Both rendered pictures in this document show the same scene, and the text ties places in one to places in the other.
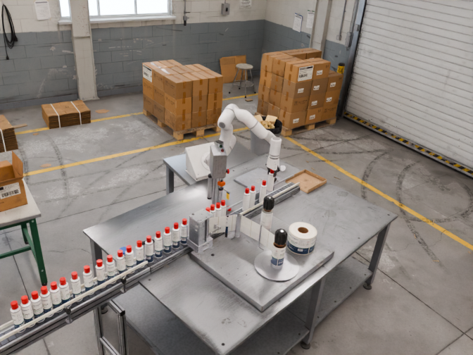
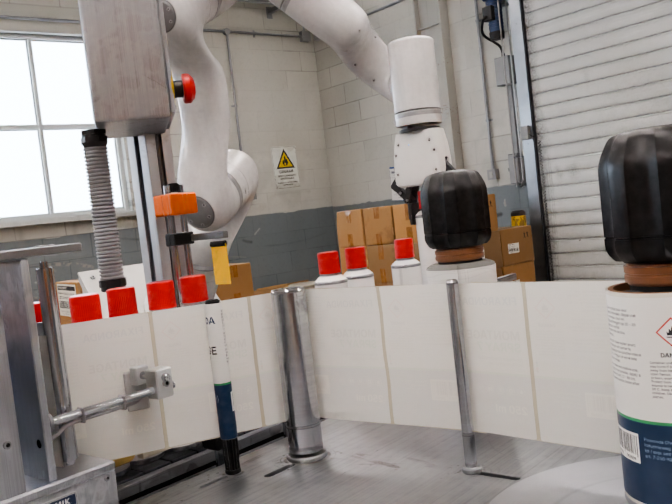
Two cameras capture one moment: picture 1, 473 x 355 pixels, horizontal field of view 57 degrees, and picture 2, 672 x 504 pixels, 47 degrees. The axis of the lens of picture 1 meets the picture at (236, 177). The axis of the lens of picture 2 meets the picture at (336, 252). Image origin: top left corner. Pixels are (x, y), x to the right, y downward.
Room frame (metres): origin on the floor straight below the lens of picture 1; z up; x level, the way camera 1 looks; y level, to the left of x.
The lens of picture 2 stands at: (1.78, -0.07, 1.15)
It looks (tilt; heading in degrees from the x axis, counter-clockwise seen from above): 3 degrees down; 358
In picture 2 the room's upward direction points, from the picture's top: 7 degrees counter-clockwise
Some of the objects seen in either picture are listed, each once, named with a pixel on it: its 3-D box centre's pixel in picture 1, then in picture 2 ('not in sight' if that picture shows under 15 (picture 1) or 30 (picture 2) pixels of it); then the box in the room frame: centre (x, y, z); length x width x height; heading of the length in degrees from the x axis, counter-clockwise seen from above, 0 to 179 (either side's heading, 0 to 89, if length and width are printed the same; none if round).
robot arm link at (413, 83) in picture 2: (275, 146); (413, 76); (3.18, -0.29, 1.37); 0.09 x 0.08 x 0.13; 2
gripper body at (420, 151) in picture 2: (273, 161); (422, 154); (3.18, -0.29, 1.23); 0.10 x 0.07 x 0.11; 48
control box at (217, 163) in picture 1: (217, 161); (126, 57); (2.82, 0.14, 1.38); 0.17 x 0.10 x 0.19; 13
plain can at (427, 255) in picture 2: (271, 179); (432, 245); (3.17, -0.29, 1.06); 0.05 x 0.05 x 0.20
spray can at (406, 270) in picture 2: (262, 191); (409, 296); (3.11, -0.23, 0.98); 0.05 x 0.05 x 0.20
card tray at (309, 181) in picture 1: (306, 180); not in sight; (3.58, -0.66, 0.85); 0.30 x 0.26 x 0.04; 138
